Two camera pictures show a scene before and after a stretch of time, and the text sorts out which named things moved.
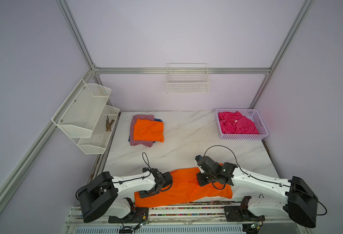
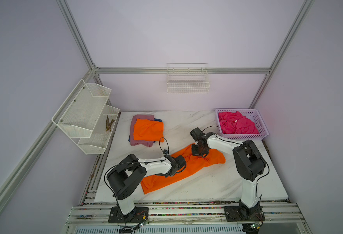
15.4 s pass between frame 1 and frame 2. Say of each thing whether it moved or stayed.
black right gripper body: moved
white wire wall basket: stayed
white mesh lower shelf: stayed
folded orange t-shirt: stayed
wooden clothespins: stayed
